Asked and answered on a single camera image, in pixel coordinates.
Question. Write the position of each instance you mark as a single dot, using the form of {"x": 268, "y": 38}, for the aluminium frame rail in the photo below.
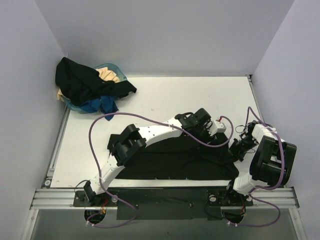
{"x": 63, "y": 199}

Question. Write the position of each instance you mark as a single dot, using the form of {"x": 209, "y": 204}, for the teal plastic basket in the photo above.
{"x": 110, "y": 66}

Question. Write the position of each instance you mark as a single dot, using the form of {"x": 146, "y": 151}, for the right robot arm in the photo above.
{"x": 271, "y": 164}

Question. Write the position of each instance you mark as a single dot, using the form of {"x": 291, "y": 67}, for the black graphic t shirt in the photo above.
{"x": 181, "y": 158}

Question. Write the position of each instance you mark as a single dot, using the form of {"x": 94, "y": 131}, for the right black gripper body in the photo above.
{"x": 236, "y": 149}

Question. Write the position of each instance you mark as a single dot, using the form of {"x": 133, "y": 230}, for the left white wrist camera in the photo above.
{"x": 216, "y": 126}

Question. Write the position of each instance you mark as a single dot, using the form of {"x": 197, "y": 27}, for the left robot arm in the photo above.
{"x": 132, "y": 141}

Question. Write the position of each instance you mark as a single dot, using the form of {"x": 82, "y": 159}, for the cream t shirt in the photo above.
{"x": 104, "y": 73}

